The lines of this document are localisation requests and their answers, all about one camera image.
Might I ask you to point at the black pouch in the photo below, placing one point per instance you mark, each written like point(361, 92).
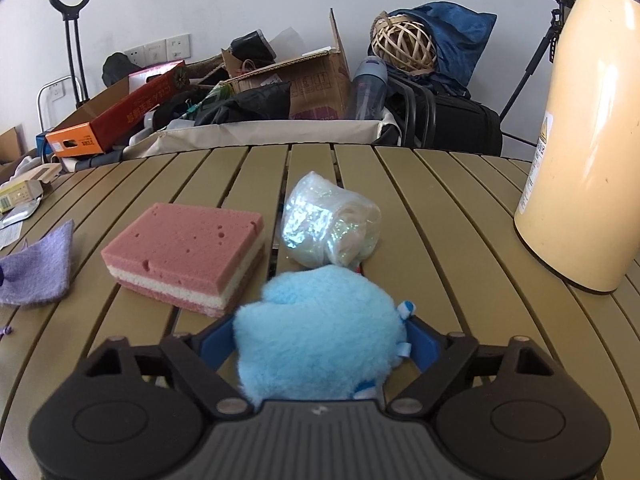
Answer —
point(252, 45)

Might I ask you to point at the orange cardboard box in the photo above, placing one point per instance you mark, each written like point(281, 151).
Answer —
point(125, 115)

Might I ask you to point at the white wall socket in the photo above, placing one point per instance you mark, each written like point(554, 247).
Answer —
point(136, 56)
point(156, 51)
point(57, 92)
point(178, 46)

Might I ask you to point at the black cloth bag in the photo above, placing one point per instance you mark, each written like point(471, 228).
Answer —
point(117, 67)

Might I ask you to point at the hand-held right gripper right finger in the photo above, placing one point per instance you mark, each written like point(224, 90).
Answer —
point(425, 347)

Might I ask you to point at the white metal frame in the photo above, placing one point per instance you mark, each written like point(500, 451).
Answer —
point(39, 110)

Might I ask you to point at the corrugated cardboard box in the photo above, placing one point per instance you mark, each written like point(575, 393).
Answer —
point(10, 145)

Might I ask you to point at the blue box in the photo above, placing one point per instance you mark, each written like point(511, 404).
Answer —
point(44, 142)

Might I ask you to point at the black suitcase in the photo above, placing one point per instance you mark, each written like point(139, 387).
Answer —
point(450, 120)

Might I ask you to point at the black clothes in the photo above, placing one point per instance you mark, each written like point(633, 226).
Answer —
point(250, 102)

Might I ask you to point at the olive folding table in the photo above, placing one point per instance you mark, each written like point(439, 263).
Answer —
point(450, 220)

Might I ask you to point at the rattan ball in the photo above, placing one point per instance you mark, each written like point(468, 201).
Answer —
point(402, 42)

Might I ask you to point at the brown cardboard box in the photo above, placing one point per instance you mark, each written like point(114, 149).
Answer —
point(310, 85)

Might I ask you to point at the clear plastic bag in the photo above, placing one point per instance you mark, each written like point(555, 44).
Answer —
point(325, 220)

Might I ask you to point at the yellow thermos jug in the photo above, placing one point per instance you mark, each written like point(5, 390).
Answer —
point(585, 135)

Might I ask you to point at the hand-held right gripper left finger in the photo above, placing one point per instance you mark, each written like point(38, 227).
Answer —
point(217, 342)

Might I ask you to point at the purple cloth pouch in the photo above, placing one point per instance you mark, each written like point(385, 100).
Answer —
point(40, 270)

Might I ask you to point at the white paper sheets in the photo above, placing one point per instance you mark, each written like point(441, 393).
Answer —
point(9, 237)

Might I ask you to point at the silver foil packet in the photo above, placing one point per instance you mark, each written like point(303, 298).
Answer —
point(20, 215)

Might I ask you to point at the blue plush toy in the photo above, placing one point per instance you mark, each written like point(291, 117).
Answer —
point(315, 330)

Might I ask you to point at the small printed cardboard box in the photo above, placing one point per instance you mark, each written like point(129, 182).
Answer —
point(20, 192)

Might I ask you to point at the pink layered sponge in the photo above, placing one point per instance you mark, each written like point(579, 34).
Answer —
point(185, 240)

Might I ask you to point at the grey water bottle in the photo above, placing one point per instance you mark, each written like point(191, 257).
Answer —
point(367, 90)

